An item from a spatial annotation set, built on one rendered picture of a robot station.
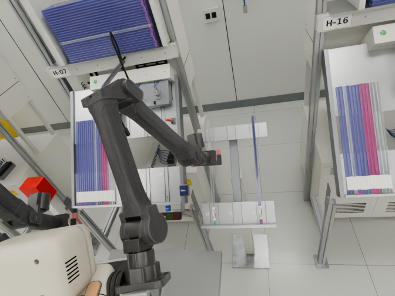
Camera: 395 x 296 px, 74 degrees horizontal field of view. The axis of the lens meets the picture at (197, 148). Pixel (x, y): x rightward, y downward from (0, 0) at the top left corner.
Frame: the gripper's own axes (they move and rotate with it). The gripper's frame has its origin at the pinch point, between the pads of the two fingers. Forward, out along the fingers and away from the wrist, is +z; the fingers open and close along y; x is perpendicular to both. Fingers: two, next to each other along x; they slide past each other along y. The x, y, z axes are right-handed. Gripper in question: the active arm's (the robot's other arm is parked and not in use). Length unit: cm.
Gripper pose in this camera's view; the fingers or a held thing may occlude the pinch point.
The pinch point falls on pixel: (208, 158)
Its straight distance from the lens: 122.9
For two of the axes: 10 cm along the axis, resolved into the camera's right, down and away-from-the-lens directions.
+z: 2.4, 0.8, 9.7
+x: 0.6, 9.9, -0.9
